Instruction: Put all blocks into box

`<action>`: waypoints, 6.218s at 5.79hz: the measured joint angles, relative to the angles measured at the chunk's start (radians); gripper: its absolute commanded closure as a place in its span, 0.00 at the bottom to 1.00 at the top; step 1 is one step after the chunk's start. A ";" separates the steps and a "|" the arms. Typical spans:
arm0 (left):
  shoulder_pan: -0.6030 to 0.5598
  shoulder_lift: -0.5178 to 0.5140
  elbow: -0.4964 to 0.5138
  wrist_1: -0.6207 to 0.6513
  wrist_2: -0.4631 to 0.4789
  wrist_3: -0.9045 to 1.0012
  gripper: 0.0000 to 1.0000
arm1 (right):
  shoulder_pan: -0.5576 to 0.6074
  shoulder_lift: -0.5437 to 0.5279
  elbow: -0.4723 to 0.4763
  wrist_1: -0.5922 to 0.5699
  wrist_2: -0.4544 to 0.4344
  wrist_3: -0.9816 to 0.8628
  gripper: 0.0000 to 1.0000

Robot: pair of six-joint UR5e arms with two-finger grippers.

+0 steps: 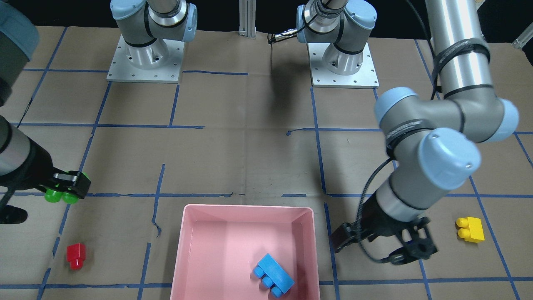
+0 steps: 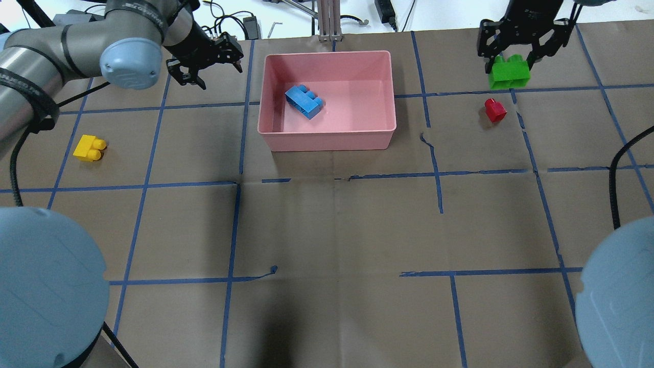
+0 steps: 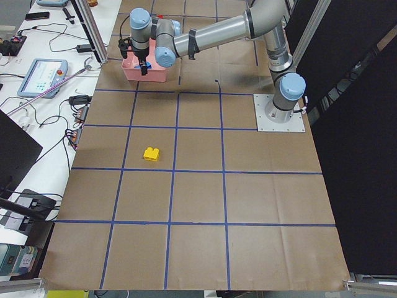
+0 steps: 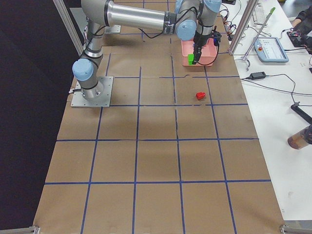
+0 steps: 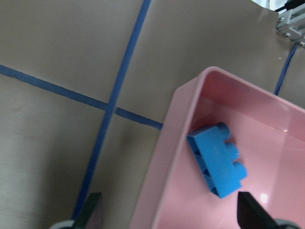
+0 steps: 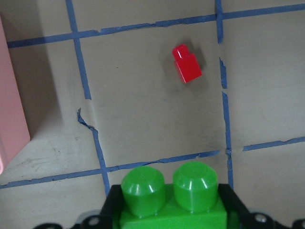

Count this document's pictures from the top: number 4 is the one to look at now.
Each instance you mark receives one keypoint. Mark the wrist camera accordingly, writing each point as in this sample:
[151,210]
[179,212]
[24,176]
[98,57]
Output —
[216,36]

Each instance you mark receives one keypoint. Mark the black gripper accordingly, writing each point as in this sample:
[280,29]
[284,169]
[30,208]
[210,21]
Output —
[199,41]

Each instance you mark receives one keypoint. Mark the white keyboard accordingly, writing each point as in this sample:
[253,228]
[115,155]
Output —
[259,15]

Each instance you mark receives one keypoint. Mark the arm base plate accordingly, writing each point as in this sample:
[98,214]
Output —
[115,29]
[97,97]

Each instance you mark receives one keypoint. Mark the pink plastic box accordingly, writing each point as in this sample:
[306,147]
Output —
[209,52]

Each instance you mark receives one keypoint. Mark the green toy block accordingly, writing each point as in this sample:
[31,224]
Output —
[190,58]

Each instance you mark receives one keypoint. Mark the brown paper table cover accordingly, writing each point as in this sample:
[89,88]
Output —
[162,169]

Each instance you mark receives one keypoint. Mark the black power adapter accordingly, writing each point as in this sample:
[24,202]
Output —
[257,75]

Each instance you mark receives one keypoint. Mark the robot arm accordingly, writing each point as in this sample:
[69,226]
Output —
[144,52]

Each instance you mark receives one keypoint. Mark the brown drink bottle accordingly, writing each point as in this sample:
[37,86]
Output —
[301,139]

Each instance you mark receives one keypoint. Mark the red toy block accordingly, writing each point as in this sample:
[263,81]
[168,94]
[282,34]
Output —
[200,95]

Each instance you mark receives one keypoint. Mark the green tipped metal rod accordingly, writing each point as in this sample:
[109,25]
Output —
[244,58]

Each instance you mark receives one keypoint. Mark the teach pendant tablet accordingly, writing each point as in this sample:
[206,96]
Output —
[269,49]

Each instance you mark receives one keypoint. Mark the aluminium frame post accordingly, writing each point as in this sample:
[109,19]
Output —
[242,25]

